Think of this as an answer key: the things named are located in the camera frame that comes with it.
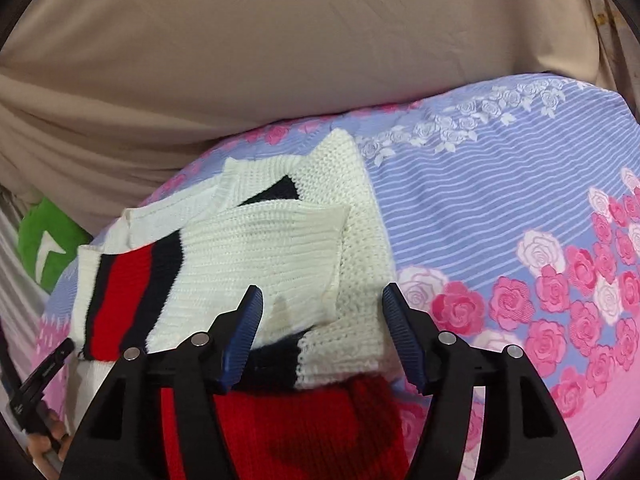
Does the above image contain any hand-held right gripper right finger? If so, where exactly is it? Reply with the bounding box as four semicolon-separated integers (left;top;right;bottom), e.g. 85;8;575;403
382;283;583;480

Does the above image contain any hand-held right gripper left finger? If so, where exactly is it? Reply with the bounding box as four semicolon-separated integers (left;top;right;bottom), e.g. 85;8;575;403
60;285;264;480

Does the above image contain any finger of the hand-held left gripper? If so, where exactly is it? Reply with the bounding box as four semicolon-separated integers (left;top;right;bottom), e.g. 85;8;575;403
9;337;76;435

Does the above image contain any white red navy knit sweater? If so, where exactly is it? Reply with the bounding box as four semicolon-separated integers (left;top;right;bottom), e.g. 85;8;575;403
70;127;407;480

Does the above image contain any person's left hand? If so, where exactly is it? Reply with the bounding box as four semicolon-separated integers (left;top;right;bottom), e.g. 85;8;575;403
27;404;68;465

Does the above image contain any purple pink floral bed sheet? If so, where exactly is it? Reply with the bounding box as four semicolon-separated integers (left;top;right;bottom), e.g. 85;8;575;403
37;72;640;480

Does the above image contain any green plush pillow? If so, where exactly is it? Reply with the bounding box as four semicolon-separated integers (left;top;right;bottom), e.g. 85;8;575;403
19;196;95;295

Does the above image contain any beige pillow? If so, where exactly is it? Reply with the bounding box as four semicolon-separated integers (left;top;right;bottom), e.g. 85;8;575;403
0;0;621;236

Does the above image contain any yellow patterned cloth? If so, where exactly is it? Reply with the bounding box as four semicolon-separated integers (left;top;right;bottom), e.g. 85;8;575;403
582;0;640;121

